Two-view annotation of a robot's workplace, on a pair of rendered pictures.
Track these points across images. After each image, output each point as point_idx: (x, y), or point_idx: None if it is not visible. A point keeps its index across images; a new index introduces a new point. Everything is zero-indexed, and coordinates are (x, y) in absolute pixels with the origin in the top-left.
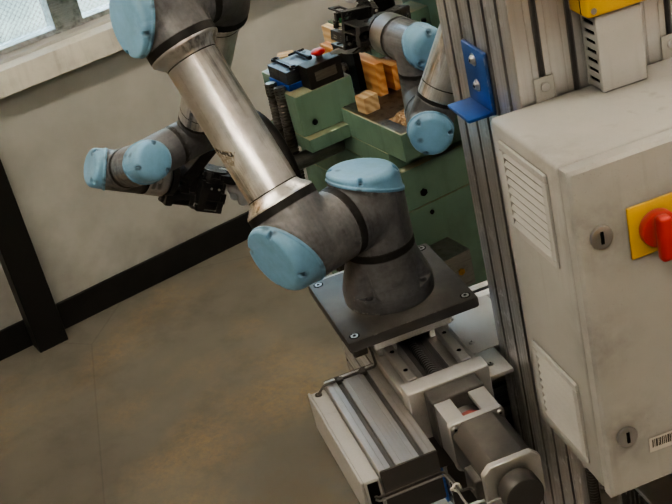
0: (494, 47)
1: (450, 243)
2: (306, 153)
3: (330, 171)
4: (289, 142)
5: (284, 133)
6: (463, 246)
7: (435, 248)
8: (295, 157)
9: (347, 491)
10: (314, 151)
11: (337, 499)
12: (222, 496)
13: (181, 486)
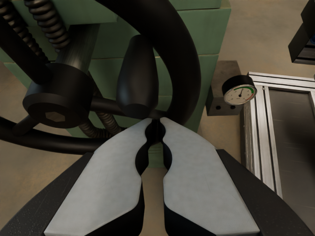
0: None
1: (218, 64)
2: (83, 33)
3: None
4: (52, 21)
5: (32, 3)
6: (230, 61)
7: (217, 73)
8: (77, 47)
9: (152, 212)
10: (117, 18)
11: (153, 220)
12: None
13: None
